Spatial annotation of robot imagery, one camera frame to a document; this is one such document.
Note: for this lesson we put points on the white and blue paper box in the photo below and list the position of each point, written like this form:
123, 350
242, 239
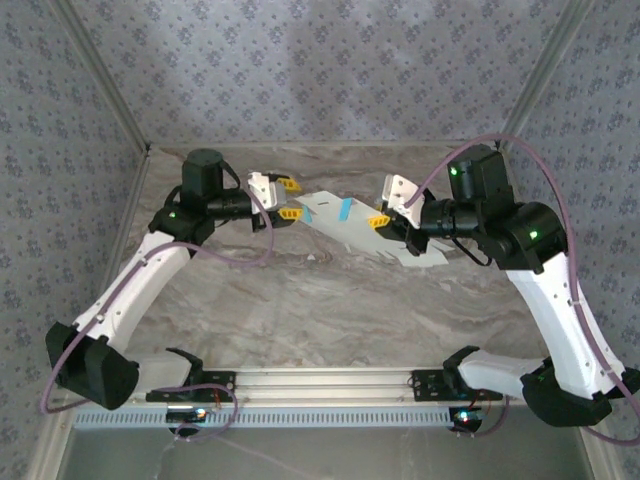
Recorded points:
350, 230

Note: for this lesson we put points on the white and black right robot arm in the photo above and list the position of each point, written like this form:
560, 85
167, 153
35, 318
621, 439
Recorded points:
550, 310

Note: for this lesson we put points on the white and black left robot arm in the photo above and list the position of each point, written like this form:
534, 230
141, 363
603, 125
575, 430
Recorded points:
130, 290

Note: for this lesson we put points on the thin aluminium table edge bar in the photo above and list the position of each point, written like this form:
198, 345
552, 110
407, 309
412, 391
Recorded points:
325, 145

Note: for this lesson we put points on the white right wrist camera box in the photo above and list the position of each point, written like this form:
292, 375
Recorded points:
400, 195

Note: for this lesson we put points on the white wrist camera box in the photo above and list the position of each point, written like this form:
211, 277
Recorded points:
400, 195
264, 192

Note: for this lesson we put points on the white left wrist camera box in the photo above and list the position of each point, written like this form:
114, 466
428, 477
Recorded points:
264, 192

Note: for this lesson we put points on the aluminium table side rail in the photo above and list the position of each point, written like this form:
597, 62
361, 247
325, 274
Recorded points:
132, 200
511, 165

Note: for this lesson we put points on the aluminium upright post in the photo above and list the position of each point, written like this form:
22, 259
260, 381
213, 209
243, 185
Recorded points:
105, 70
541, 70

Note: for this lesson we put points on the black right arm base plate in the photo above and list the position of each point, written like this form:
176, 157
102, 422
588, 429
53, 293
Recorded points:
425, 387

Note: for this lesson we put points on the wide aluminium frame rail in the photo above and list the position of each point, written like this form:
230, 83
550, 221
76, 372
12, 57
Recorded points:
325, 385

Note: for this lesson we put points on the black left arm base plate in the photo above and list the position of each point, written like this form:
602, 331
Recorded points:
225, 387

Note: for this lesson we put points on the aluminium frame leg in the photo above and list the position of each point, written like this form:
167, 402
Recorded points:
600, 455
47, 445

